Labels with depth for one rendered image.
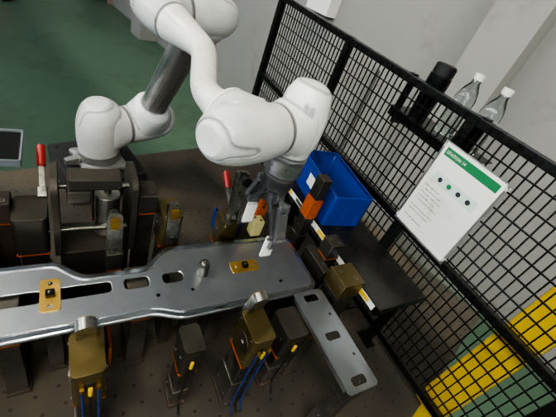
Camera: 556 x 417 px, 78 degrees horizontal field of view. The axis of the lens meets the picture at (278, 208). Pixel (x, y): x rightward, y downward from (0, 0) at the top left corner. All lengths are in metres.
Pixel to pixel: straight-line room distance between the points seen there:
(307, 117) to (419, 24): 2.54
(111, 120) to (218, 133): 0.95
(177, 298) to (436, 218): 0.79
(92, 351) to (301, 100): 0.61
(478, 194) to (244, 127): 0.74
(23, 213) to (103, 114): 0.60
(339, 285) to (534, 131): 2.12
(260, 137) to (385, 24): 2.77
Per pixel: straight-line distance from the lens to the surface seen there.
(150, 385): 1.12
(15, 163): 0.99
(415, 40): 3.14
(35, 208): 0.98
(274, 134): 0.59
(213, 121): 0.56
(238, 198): 1.01
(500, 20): 2.69
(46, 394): 1.13
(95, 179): 0.89
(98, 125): 1.46
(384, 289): 1.13
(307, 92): 0.67
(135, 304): 0.88
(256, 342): 0.82
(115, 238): 0.97
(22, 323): 0.88
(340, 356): 0.95
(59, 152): 1.69
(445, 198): 1.14
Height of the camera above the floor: 1.72
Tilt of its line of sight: 35 degrees down
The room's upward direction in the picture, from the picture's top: 23 degrees clockwise
